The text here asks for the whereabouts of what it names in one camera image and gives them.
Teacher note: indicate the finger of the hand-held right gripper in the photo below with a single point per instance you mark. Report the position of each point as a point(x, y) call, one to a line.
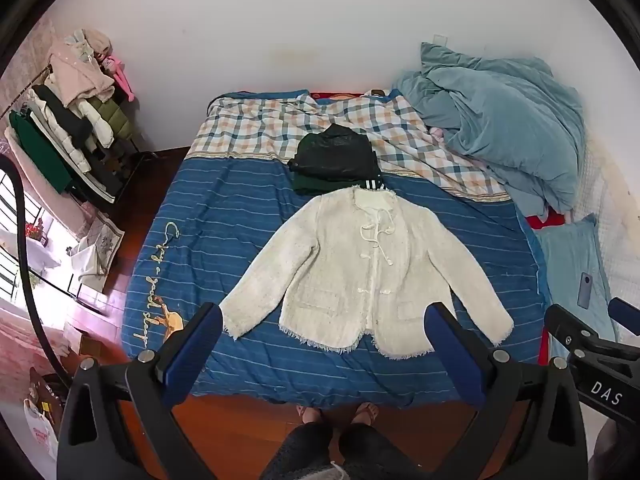
point(575, 327)
point(625, 315)

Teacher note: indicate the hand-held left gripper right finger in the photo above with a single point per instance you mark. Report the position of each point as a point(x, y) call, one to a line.
point(452, 355)

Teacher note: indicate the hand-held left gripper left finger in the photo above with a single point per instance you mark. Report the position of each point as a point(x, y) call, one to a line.
point(195, 355)

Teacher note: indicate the white tweed jacket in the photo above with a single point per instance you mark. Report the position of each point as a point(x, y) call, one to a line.
point(340, 280)

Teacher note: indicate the black clothes rack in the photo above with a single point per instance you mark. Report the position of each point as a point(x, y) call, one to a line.
point(117, 160)

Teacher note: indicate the grey smartphone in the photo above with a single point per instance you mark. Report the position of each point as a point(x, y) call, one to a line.
point(584, 290)

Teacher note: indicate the light blue pillow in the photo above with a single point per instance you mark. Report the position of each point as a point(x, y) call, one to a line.
point(565, 260)

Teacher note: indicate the person's right foot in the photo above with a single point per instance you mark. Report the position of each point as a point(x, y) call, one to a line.
point(365, 414)

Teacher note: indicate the person's foot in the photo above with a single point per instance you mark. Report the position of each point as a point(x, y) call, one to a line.
point(365, 414)
point(309, 415)

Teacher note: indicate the red cloth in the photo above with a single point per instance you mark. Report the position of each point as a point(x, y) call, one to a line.
point(547, 221)

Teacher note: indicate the white quilted mattress cover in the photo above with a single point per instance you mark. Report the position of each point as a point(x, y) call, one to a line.
point(617, 200)

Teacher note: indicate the person's right leg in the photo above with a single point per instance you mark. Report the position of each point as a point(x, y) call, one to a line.
point(375, 452)

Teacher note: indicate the person's leg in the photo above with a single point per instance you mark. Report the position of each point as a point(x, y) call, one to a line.
point(375, 452)
point(300, 452)

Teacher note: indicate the person's left foot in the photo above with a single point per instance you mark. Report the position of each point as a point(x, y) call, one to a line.
point(309, 415)

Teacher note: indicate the white embroidered cloth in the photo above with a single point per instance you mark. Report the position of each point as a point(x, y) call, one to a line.
point(97, 250)

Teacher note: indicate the person's left leg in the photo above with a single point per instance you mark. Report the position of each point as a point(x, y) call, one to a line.
point(300, 452)

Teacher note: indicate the blue striped bed sheet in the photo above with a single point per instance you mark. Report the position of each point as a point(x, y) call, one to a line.
point(225, 210)

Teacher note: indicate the white plastic bag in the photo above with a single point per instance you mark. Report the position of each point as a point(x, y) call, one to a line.
point(42, 430)

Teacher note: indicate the black white striped garment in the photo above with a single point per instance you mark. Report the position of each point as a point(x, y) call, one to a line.
point(372, 184)

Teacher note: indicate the red potted flowers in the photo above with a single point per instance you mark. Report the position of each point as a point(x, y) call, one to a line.
point(36, 230)

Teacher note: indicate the dark green folded garment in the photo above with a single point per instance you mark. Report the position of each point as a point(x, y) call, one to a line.
point(310, 186)

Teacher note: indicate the bright window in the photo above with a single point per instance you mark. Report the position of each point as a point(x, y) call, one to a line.
point(10, 240)

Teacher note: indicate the grey-blue duvet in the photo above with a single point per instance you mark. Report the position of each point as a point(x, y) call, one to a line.
point(500, 110)

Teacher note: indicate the plaid blanket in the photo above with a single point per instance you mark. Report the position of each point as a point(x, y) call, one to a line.
point(260, 130)

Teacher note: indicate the white puffer jacket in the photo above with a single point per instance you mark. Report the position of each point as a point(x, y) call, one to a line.
point(97, 127)

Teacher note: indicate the olive puffer jacket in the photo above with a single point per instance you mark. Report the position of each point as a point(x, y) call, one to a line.
point(107, 117)

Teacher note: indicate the dark green hanging coat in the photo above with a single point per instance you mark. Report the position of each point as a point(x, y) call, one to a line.
point(40, 152)

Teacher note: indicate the pink plush toy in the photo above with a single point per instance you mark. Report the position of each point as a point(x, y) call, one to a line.
point(120, 77)

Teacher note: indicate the pink fleece coat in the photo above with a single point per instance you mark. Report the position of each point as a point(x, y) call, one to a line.
point(80, 72)

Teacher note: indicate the white wall hook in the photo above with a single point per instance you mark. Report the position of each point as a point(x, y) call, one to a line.
point(439, 39)

